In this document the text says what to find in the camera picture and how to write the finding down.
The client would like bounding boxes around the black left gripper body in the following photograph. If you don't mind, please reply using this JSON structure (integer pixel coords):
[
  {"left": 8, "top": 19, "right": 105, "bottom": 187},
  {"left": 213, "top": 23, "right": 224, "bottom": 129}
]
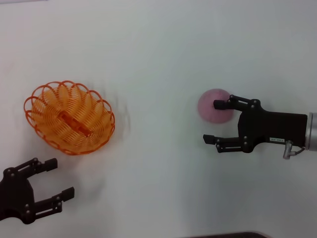
[{"left": 0, "top": 166, "right": 35, "bottom": 225}]

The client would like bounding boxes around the dark rounded robot base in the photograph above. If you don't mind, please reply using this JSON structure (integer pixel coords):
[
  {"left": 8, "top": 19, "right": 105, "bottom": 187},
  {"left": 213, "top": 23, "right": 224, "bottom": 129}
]
[{"left": 190, "top": 231, "right": 270, "bottom": 238}]

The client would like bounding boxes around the silver cable connector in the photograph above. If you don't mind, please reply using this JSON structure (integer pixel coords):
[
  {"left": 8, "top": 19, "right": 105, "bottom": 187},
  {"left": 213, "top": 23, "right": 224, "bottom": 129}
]
[{"left": 283, "top": 140, "right": 306, "bottom": 161}]

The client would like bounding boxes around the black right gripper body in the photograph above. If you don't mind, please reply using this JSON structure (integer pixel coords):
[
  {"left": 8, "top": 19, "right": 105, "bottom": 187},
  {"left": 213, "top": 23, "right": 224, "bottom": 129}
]
[{"left": 237, "top": 99, "right": 308, "bottom": 153}]

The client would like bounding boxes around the orange plastic woven basket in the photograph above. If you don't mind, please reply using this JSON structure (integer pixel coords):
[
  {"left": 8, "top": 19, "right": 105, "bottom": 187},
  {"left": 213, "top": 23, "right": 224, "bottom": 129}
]
[{"left": 23, "top": 79, "right": 116, "bottom": 156}]

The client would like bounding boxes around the pink peach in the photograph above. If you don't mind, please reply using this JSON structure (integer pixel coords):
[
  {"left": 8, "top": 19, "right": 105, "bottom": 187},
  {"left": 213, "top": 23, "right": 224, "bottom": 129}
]
[{"left": 197, "top": 88, "right": 235, "bottom": 124}]

